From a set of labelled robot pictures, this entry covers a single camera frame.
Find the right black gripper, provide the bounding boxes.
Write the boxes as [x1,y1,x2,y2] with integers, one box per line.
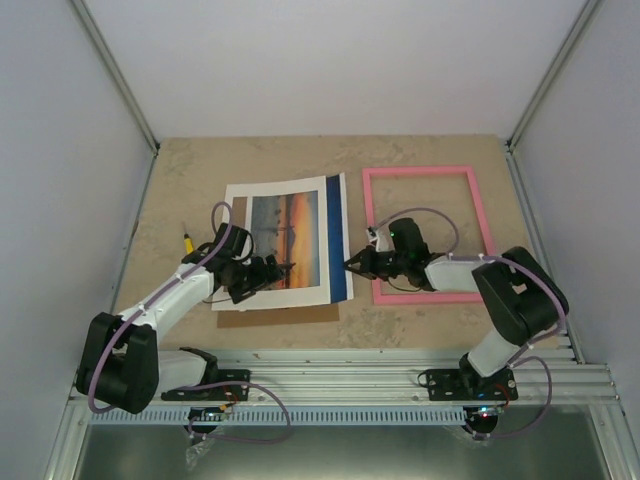
[345,245,409,281]

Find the white photo mat board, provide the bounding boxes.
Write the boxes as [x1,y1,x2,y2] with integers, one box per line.
[211,176,331,312]

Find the sunset photo print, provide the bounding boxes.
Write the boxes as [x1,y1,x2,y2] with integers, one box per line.
[229,173,354,309]

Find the yellow handled screwdriver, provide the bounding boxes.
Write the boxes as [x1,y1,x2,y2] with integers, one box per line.
[182,224,195,254]

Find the pink picture frame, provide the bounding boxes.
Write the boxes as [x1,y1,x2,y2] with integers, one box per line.
[362,165,496,306]

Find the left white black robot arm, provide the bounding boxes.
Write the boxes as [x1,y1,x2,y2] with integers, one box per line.
[75,223,291,414]

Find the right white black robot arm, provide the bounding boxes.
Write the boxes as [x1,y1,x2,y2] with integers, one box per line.
[343,217,569,399]

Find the clear plastic bag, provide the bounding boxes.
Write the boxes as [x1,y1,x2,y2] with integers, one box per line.
[185,437,213,472]

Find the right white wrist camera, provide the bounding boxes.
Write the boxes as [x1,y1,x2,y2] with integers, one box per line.
[366,226,391,252]

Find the brown frame backing board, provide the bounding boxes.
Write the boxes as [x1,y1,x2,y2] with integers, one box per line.
[217,190,338,329]

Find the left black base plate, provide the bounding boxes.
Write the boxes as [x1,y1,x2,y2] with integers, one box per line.
[160,369,251,403]

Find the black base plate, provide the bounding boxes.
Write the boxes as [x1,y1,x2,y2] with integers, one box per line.
[417,368,519,402]
[160,369,251,403]

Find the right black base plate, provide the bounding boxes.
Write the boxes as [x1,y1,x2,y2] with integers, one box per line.
[417,368,519,402]

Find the light blue cable duct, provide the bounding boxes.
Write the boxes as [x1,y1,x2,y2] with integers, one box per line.
[89,406,499,427]

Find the aluminium rail platform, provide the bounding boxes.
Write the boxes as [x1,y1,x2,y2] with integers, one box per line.
[67,319,624,409]

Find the aluminium corner post left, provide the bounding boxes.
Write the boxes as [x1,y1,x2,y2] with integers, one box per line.
[68,0,160,156]

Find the aluminium corner post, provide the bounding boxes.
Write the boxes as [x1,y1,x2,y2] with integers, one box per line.
[504,0,605,154]
[68,0,160,156]

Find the aluminium corner post right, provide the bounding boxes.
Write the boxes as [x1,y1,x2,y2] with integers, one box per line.
[504,0,605,154]

